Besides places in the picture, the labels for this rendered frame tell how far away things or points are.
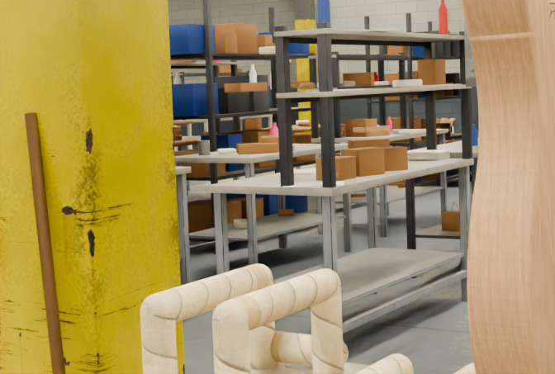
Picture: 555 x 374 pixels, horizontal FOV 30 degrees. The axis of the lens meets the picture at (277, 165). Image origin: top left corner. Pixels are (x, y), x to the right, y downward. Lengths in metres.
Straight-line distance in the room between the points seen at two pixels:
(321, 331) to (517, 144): 0.41
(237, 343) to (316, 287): 0.14
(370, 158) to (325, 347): 4.53
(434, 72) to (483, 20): 5.69
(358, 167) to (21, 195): 3.62
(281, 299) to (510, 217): 0.33
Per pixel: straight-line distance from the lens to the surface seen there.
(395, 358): 1.02
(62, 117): 1.98
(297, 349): 1.09
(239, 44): 9.35
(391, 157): 5.82
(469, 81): 1.61
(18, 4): 2.05
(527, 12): 0.69
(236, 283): 1.04
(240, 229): 8.00
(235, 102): 9.17
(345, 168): 5.37
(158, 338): 0.96
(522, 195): 0.70
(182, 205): 6.72
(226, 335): 0.91
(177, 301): 0.97
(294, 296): 0.98
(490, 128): 0.72
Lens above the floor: 1.40
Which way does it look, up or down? 4 degrees down
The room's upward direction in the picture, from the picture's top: 2 degrees counter-clockwise
